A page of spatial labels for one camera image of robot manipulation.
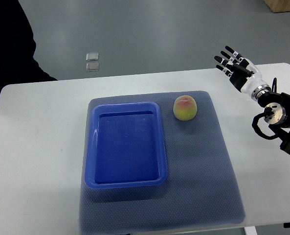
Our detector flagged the wooden box corner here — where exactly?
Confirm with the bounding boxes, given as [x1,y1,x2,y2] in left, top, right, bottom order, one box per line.
[264,0,290,13]

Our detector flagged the upper floor socket plate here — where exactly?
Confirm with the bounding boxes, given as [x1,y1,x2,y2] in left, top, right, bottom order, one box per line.
[86,52,99,61]

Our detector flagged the dark figure at left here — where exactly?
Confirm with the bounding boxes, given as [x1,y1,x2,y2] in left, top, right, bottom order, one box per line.
[0,0,55,93]

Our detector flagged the grey blue woven mat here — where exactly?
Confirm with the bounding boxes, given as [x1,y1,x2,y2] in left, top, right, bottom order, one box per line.
[79,91,245,235]

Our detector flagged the lower floor socket plate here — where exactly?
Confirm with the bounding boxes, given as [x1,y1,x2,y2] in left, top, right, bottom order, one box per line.
[86,62,99,72]

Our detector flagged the white table leg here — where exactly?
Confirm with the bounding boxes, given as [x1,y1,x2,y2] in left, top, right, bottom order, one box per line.
[244,226,257,235]

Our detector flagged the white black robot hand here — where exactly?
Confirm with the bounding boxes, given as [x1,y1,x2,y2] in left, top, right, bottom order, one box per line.
[214,46,271,101]

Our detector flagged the blue plastic tray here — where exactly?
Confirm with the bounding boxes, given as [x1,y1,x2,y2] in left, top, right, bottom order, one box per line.
[84,102,168,189]

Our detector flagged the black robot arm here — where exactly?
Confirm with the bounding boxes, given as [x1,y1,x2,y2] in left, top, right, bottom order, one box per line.
[252,78,290,155]

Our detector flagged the peach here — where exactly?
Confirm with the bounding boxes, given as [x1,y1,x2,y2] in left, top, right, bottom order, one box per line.
[173,95,198,121]

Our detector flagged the floor socket plate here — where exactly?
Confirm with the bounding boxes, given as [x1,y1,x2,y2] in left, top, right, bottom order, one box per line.
[86,62,99,72]
[86,52,99,61]

